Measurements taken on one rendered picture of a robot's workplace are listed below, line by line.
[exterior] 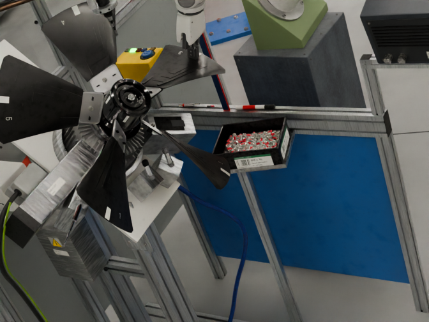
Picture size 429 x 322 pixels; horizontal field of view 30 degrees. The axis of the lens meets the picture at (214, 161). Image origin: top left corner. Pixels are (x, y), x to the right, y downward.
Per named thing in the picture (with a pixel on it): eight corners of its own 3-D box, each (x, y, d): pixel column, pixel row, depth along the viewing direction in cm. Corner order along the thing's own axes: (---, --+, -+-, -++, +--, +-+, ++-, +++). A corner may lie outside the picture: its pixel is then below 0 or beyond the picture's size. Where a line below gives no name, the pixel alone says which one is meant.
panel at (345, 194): (216, 255, 326) (161, 124, 289) (216, 254, 326) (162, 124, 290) (412, 284, 281) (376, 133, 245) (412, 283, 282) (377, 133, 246)
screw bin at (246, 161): (216, 174, 249) (210, 156, 245) (228, 141, 262) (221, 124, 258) (283, 167, 241) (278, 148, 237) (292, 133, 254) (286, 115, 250)
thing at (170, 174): (168, 189, 243) (147, 179, 241) (173, 173, 247) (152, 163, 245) (179, 177, 237) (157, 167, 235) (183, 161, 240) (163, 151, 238)
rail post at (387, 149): (416, 311, 287) (375, 137, 244) (419, 303, 289) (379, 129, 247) (427, 313, 285) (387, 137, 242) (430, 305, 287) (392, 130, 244)
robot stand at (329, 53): (326, 199, 352) (271, 12, 301) (391, 208, 335) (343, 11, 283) (296, 246, 334) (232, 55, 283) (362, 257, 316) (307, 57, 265)
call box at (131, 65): (122, 89, 280) (110, 62, 274) (136, 73, 286) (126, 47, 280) (159, 89, 271) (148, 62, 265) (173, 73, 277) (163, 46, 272)
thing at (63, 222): (69, 234, 221) (53, 227, 220) (80, 208, 226) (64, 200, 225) (85, 215, 211) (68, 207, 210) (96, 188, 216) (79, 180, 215)
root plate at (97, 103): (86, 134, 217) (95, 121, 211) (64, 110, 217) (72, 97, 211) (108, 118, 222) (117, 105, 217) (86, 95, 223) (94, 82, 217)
